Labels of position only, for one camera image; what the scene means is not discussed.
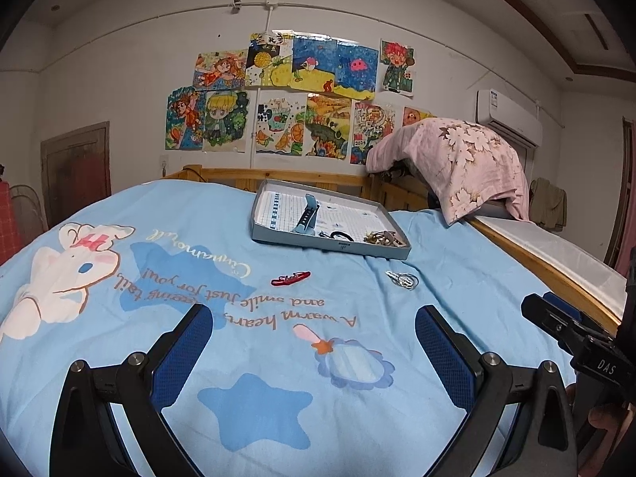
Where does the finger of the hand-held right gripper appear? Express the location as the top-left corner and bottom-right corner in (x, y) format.
(521, 294), (619, 356)
(543, 291), (597, 319)

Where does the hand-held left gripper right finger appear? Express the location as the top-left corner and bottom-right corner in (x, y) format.
(415, 304), (580, 477)

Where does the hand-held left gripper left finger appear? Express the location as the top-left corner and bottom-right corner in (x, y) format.
(48, 303), (215, 477)

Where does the silver looped metal ornament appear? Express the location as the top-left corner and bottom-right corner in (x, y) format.
(385, 269), (421, 291)

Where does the red hair clip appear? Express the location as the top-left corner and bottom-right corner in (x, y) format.
(271, 271), (312, 286)

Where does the grey shallow tray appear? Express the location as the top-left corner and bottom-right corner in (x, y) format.
(251, 179), (412, 260)

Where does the person's right hand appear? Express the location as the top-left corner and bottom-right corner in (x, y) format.
(588, 400), (632, 458)

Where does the blue printed bedsheet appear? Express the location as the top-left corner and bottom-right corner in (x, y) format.
(0, 179), (619, 477)

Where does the olive green hanging garment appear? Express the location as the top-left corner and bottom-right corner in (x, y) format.
(529, 177), (568, 232)

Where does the pink floral cloth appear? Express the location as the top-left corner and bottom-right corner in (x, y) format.
(365, 116), (530, 227)

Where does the white air conditioner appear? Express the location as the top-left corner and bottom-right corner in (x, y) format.
(474, 88), (543, 149)

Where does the brown wooden door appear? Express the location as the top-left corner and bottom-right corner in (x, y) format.
(41, 122), (111, 229)

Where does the red plaid cloth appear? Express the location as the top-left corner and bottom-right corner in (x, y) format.
(0, 179), (28, 264)

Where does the electric fan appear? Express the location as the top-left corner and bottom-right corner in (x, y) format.
(10, 184), (50, 232)

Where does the wooden bed frame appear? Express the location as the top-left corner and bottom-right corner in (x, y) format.
(161, 164), (622, 331)

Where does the group of colourful wall drawings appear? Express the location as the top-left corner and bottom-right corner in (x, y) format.
(165, 32), (433, 166)

